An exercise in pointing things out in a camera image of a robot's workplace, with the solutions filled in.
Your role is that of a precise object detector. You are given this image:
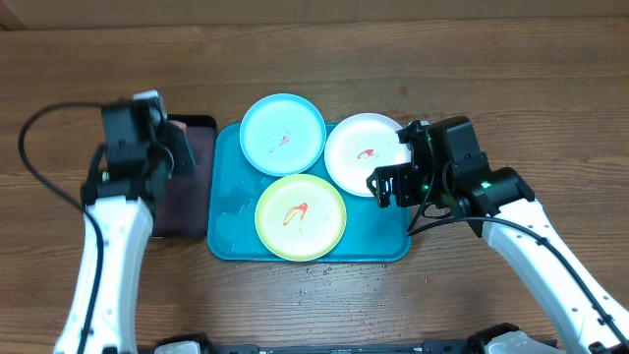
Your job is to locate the yellow-green plate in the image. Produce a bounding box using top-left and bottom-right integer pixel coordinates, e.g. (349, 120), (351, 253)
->
(255, 174), (347, 262)

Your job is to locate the teal plastic tray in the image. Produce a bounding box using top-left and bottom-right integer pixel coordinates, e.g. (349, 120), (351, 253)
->
(207, 123), (412, 263)

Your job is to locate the dark maroon tray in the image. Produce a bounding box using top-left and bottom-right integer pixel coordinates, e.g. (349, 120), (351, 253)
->
(152, 115), (217, 239)

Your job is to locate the white plate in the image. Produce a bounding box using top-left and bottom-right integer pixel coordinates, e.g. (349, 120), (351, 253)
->
(324, 113), (411, 197)

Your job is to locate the light blue plate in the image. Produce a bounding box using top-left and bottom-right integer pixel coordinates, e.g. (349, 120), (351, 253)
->
(239, 93), (327, 177)

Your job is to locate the pink green scrub sponge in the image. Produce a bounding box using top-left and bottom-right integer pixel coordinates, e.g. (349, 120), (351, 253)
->
(162, 121), (196, 176)

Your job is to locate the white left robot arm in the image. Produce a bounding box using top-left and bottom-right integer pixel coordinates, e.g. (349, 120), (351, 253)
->
(54, 90), (194, 353)

